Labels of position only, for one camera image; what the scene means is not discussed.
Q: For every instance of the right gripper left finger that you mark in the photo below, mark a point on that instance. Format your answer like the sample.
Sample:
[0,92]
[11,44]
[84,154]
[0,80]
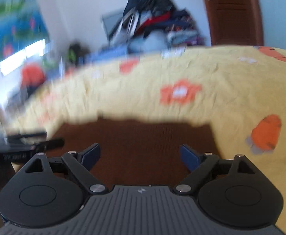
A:
[79,165]

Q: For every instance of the orange plastic bag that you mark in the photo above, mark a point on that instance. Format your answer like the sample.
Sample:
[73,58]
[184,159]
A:
[32,75]

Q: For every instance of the blue quilted blanket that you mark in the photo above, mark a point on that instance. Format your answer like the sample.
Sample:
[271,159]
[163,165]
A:
[105,54]

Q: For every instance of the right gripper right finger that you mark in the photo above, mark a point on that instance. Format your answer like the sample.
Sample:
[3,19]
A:
[201,167]

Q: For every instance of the pile of clothes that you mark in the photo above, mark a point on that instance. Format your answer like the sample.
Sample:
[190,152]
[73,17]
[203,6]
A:
[143,18]

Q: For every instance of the black bag on floor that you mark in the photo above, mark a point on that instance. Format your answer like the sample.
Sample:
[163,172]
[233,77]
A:
[76,53]

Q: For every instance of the brown knit sweater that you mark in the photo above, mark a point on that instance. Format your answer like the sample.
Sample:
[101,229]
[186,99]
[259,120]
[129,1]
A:
[135,153]

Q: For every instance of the yellow patterned bed quilt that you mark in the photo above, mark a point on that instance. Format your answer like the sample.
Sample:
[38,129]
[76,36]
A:
[239,90]

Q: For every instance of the grey framed panel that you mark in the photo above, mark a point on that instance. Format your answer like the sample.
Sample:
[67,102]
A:
[110,20]

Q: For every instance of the brown wooden door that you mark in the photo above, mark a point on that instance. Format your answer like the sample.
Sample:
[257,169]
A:
[235,22]

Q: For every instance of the lotus flower wall poster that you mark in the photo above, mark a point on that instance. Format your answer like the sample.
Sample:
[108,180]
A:
[23,33]

